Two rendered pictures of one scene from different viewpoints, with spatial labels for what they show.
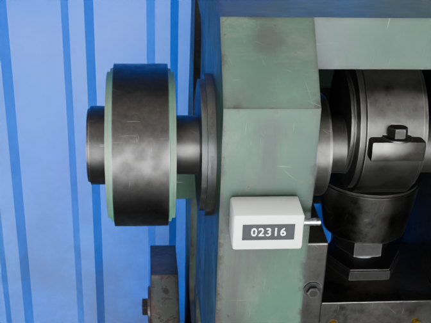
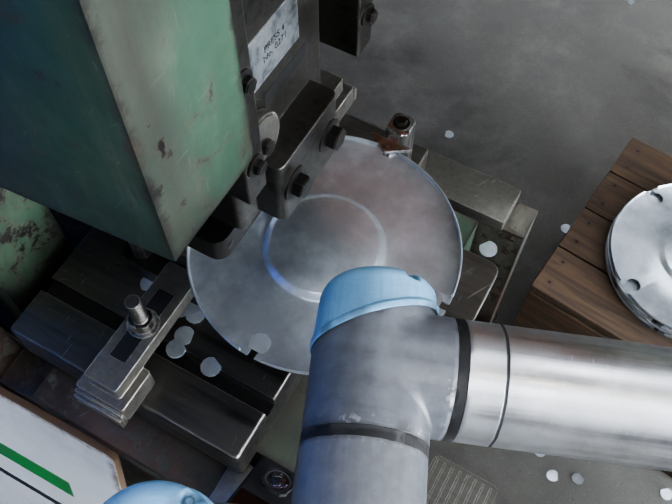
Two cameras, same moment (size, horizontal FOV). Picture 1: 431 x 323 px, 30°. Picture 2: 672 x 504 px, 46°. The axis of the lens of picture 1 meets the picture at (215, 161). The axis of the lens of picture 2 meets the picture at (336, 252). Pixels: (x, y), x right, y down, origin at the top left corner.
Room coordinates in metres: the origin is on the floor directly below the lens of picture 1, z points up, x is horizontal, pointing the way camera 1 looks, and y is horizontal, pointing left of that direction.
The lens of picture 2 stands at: (0.49, 0.14, 1.51)
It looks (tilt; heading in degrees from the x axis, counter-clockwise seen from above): 61 degrees down; 304
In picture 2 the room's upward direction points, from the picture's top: straight up
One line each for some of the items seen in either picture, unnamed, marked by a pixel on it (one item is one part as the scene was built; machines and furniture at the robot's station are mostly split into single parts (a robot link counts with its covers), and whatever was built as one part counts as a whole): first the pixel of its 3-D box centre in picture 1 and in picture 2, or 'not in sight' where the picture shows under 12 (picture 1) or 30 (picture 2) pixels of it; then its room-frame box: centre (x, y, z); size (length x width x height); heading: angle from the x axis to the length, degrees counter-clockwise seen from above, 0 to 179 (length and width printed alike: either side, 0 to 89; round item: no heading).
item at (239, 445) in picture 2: not in sight; (235, 245); (0.86, -0.19, 0.68); 0.45 x 0.30 x 0.06; 95
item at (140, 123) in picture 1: (165, 152); not in sight; (0.85, 0.06, 1.31); 0.22 x 0.12 x 0.22; 5
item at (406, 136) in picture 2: not in sight; (398, 145); (0.75, -0.38, 0.75); 0.03 x 0.03 x 0.10; 5
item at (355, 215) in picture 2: not in sight; (324, 245); (0.73, -0.20, 0.78); 0.29 x 0.29 x 0.01
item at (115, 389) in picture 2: not in sight; (137, 330); (0.84, -0.02, 0.76); 0.17 x 0.06 x 0.10; 95
